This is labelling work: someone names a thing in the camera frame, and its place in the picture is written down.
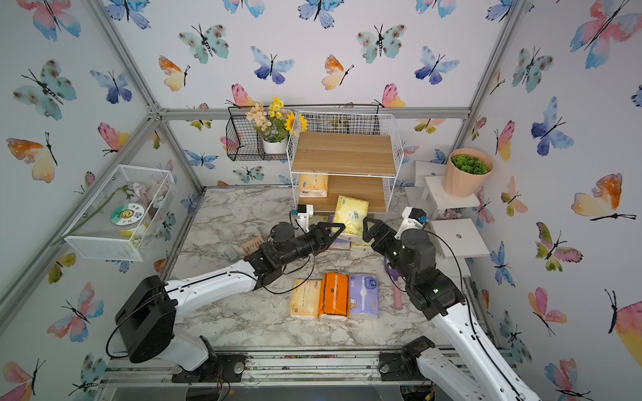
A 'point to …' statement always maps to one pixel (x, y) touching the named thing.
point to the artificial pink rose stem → (138, 192)
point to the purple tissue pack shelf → (364, 294)
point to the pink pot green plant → (466, 172)
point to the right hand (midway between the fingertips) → (374, 223)
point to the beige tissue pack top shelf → (305, 299)
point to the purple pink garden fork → (396, 285)
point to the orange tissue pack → (334, 295)
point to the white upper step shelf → (429, 193)
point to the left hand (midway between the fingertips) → (345, 228)
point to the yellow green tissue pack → (350, 212)
